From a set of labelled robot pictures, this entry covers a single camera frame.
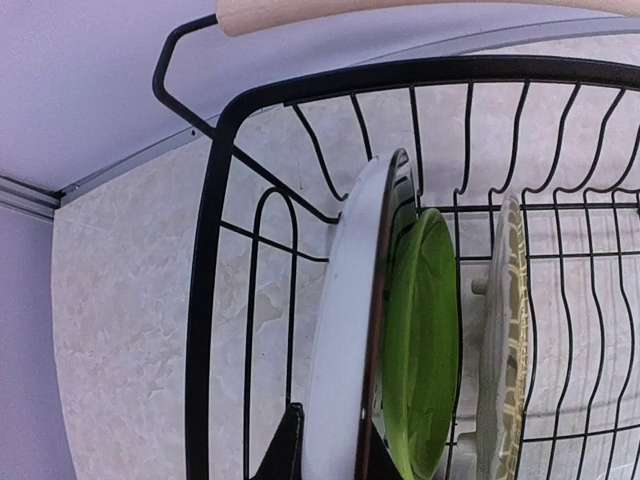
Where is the green plate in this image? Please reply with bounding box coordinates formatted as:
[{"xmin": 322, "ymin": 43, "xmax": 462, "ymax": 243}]
[{"xmin": 382, "ymin": 209, "xmax": 459, "ymax": 479}]

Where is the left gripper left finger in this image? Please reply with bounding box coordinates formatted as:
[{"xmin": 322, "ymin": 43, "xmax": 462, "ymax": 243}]
[{"xmin": 251, "ymin": 402, "xmax": 305, "ymax": 480}]

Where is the left aluminium corner post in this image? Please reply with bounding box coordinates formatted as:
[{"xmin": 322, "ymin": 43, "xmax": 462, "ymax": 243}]
[{"xmin": 0, "ymin": 175, "xmax": 62, "ymax": 222}]

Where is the woven bamboo tray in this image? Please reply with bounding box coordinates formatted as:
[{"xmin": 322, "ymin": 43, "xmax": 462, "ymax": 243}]
[{"xmin": 476, "ymin": 193, "xmax": 530, "ymax": 479}]

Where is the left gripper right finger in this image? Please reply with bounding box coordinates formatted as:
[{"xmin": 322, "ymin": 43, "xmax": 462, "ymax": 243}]
[{"xmin": 367, "ymin": 426, "xmax": 402, "ymax": 480}]

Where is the black wire dish rack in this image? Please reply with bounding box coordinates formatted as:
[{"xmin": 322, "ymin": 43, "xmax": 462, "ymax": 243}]
[{"xmin": 152, "ymin": 15, "xmax": 639, "ymax": 479}]

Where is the white blue-striped plate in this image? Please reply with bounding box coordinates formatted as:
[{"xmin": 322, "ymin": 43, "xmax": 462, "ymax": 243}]
[{"xmin": 301, "ymin": 148, "xmax": 411, "ymax": 479}]

